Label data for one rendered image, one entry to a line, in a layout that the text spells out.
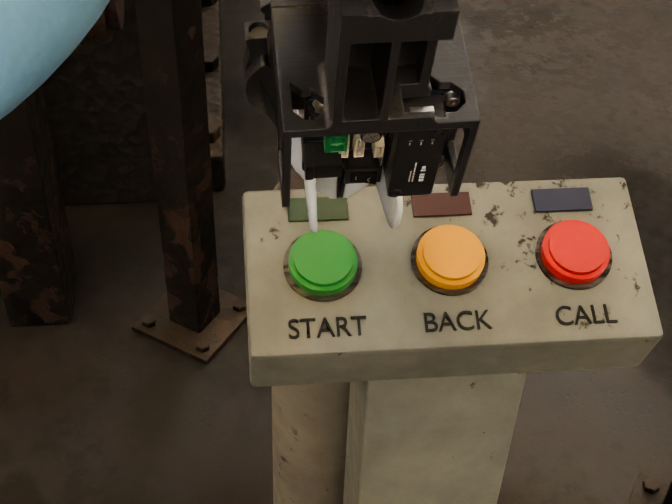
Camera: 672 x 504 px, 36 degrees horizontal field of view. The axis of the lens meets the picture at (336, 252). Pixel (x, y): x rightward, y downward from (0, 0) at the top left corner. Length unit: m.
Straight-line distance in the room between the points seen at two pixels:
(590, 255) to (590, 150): 1.15
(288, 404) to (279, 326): 0.30
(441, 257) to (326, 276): 0.07
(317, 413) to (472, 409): 0.23
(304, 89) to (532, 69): 1.60
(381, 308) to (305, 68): 0.25
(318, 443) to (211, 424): 0.41
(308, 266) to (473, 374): 0.12
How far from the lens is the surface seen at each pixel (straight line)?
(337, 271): 0.60
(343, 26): 0.32
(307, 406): 0.87
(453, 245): 0.61
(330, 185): 0.52
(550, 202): 0.65
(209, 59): 1.77
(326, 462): 0.92
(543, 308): 0.62
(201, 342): 1.37
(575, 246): 0.63
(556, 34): 2.08
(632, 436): 1.35
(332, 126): 0.37
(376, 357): 0.60
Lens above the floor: 1.01
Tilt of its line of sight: 42 degrees down
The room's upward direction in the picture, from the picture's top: 2 degrees clockwise
